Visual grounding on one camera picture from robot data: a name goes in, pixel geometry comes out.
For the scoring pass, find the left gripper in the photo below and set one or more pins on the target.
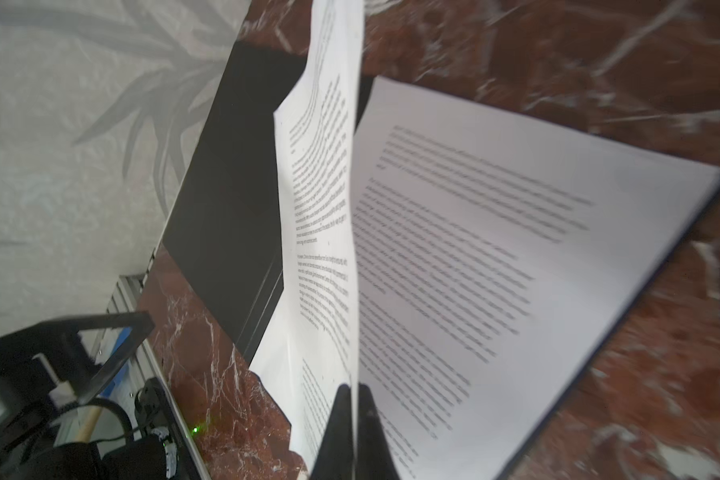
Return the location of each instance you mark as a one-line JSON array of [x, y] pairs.
[[70, 361]]

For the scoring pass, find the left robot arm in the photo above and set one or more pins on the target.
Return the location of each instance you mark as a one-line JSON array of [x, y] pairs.
[[140, 454]]

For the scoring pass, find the black file folder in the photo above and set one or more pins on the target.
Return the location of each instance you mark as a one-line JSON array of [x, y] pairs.
[[224, 229]]

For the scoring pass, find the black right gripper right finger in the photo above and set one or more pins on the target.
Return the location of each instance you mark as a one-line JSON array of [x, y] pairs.
[[374, 460]]

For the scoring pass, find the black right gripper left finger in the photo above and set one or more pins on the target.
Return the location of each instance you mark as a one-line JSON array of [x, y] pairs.
[[335, 458]]

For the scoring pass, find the printed paper sheet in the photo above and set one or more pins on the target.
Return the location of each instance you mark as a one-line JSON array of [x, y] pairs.
[[496, 252], [310, 346]]

